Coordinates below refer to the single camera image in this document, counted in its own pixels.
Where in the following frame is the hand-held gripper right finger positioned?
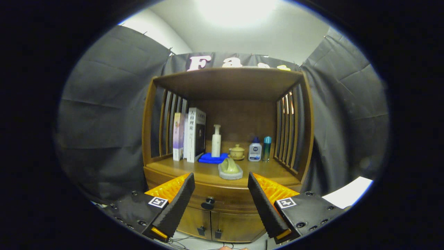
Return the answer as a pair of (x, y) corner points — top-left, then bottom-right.
(247, 172), (347, 244)

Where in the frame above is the white bottle with blue cap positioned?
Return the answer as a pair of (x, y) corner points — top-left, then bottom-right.
(248, 137), (262, 162)

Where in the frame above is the teal bottle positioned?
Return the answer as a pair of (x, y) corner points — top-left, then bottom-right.
(262, 136), (272, 162)

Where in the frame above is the white pump bottle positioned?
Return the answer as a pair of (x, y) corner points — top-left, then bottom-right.
(211, 124), (222, 158)

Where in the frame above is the purple book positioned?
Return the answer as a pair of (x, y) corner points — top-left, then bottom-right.
(173, 112), (186, 161)

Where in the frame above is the brown wooden cabinet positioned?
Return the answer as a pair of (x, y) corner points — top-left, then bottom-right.
(142, 67), (314, 243)

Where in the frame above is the yellow lidded teacup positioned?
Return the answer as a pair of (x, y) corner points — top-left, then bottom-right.
(229, 144), (246, 161)

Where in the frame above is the folded blue cloth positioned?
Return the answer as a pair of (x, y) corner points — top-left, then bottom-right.
(198, 152), (229, 164)

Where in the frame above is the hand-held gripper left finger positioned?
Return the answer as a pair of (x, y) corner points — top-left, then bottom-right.
(102, 173), (196, 243)

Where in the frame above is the green holder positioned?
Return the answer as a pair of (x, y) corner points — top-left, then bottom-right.
(218, 158), (244, 180)

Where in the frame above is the brown wooden drawer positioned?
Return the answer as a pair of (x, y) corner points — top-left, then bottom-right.
(145, 171), (269, 213)

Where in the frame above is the tangle of floor cables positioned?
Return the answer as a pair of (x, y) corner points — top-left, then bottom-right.
(163, 234), (243, 250)

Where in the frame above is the wooden countertop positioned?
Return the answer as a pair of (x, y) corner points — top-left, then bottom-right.
(144, 155), (301, 190)

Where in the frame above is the thick white book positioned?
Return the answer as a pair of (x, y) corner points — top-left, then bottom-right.
(184, 107), (207, 163)

